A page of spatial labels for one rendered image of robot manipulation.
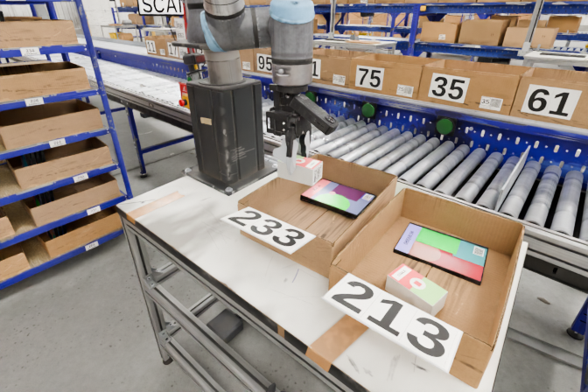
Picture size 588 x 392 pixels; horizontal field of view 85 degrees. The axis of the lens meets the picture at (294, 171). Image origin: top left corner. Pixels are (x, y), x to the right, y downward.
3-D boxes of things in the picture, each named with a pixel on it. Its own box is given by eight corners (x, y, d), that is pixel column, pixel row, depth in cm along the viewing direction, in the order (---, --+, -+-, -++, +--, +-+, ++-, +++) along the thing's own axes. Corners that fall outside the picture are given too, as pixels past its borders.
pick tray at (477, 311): (325, 300, 66) (327, 263, 61) (398, 216, 93) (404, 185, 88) (478, 392, 50) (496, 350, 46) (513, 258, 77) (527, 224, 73)
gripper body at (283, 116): (283, 126, 83) (282, 79, 78) (312, 132, 79) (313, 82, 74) (265, 136, 77) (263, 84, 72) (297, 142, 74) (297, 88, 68)
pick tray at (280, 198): (238, 234, 86) (234, 201, 81) (316, 178, 113) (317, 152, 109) (331, 281, 71) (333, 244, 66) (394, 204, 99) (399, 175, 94)
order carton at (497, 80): (416, 101, 158) (422, 65, 150) (437, 91, 177) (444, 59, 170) (507, 117, 134) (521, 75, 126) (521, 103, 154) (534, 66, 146)
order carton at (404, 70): (347, 89, 181) (350, 58, 173) (374, 81, 200) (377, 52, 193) (416, 101, 157) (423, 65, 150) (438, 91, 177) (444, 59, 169)
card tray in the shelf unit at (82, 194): (37, 227, 156) (29, 209, 152) (21, 204, 174) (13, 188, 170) (122, 194, 184) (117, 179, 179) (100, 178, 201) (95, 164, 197)
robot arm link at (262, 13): (253, 6, 80) (255, 6, 69) (298, 3, 82) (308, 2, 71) (257, 46, 85) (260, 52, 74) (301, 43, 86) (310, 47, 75)
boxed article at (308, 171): (288, 168, 86) (288, 152, 84) (322, 177, 82) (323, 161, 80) (276, 177, 82) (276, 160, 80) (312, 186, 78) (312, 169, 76)
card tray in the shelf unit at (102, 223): (51, 258, 166) (44, 242, 161) (33, 234, 183) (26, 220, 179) (129, 222, 193) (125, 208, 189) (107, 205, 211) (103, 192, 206)
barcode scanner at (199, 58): (198, 75, 158) (192, 52, 154) (185, 75, 166) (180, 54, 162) (209, 73, 163) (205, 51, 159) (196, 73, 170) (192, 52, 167)
